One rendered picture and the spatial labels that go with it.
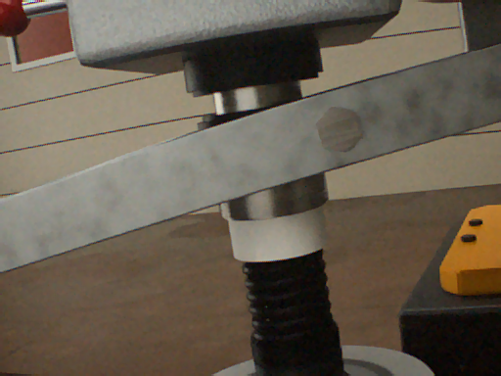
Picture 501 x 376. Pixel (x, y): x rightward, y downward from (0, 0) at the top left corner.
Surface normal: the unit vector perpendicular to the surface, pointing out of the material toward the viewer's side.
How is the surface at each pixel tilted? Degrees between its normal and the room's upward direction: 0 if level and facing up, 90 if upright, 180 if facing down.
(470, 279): 90
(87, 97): 90
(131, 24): 90
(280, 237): 90
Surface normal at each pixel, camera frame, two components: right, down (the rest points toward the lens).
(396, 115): -0.04, 0.19
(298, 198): 0.43, 0.11
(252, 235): -0.50, 0.24
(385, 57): -0.28, 0.22
